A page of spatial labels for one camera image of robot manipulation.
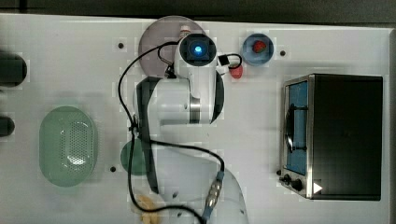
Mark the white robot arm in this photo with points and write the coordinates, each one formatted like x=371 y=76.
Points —
x=193 y=181

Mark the grey round plate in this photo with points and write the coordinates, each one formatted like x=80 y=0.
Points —
x=166 y=29

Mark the strawberry on table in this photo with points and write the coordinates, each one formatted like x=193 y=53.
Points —
x=236 y=71

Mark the blue small bowl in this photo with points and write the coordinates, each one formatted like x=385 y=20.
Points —
x=257 y=59

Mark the green mug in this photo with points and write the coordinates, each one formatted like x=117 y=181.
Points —
x=138 y=161

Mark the strawberry inside blue bowl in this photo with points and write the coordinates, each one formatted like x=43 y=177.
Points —
x=259 y=46

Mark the peeled banana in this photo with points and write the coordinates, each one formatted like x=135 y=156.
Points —
x=145 y=209

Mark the green perforated colander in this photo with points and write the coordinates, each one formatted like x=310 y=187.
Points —
x=68 y=146

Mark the silver black toaster oven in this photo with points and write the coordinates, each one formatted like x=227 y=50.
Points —
x=332 y=137

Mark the large black pot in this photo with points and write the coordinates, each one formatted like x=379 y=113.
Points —
x=13 y=69

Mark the small black pot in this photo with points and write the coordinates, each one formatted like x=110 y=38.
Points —
x=7 y=126

